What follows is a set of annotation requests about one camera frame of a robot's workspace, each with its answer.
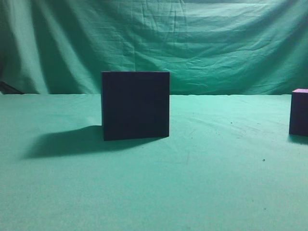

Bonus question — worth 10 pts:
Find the dark blue groove box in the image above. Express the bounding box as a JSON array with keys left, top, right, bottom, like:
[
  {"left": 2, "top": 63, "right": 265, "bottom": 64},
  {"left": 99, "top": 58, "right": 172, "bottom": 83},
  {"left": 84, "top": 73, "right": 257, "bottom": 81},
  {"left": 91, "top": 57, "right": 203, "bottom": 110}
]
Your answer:
[{"left": 101, "top": 71, "right": 170, "bottom": 141}]

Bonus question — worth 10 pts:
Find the purple cube block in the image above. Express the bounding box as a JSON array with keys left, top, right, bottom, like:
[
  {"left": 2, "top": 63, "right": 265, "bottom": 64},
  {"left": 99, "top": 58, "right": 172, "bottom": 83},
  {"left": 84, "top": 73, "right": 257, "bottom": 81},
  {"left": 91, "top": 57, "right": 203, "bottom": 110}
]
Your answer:
[{"left": 289, "top": 89, "right": 308, "bottom": 136}]

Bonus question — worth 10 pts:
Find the green backdrop cloth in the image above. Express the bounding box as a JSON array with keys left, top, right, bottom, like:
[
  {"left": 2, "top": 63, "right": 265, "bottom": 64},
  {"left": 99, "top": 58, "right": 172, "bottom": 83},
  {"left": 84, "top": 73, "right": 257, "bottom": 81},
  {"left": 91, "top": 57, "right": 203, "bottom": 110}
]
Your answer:
[{"left": 0, "top": 0, "right": 308, "bottom": 95}]

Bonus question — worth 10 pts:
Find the green table cloth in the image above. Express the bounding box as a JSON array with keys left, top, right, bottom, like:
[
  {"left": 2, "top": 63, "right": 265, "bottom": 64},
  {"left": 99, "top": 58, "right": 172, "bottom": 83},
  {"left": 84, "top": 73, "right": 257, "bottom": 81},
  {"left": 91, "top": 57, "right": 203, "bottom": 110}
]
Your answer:
[{"left": 0, "top": 94, "right": 308, "bottom": 231}]

